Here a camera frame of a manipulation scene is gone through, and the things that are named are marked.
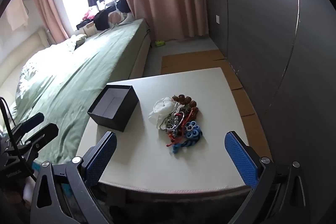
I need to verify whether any black bag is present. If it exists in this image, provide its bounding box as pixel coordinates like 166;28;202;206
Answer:
93;10;111;31

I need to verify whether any red cord bracelet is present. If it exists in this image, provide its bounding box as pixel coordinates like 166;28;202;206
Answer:
166;114;190;147

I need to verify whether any white butterfly hair clip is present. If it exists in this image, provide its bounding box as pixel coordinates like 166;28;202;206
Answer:
149;96;176;125

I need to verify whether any flat brown cardboard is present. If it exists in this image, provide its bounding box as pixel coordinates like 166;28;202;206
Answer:
160;49;273;161

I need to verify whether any beige padded headboard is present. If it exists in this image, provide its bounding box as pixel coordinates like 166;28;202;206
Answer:
0;27;51;100

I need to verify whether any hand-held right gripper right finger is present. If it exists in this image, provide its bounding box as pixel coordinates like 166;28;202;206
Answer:
224;130;314;224

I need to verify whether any pink cloth item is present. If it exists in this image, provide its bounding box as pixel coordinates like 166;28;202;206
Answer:
82;9;95;21

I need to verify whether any bed with green sheet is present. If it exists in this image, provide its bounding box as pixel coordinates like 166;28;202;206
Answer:
0;18;152;165

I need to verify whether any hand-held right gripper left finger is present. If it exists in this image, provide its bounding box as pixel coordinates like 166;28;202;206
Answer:
30;131;117;224

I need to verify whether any blue flower knot ornament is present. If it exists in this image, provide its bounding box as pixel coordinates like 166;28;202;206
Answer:
172;121;204;153

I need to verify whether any black cable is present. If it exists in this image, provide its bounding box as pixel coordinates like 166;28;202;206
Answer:
0;97;36;181

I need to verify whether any silver bead chain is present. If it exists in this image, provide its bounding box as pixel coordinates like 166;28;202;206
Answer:
157;106;185;135

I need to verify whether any white patterned quilt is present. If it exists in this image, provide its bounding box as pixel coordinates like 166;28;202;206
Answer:
14;39;78;110

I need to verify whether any black jewelry box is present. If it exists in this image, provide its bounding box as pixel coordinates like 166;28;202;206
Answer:
87;84;139;132

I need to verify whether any white storage box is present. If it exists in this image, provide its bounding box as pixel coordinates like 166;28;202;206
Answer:
76;22;96;37

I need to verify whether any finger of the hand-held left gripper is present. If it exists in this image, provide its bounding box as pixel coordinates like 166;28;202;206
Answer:
10;112;45;138
16;123;59;159

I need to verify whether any grey wardrobe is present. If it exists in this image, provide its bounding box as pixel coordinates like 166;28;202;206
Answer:
199;0;336;188

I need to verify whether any narrow pink curtain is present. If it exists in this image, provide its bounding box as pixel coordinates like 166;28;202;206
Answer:
30;0;70;45

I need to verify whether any beige hanging garment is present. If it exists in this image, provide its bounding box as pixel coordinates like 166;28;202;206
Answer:
6;0;29;30

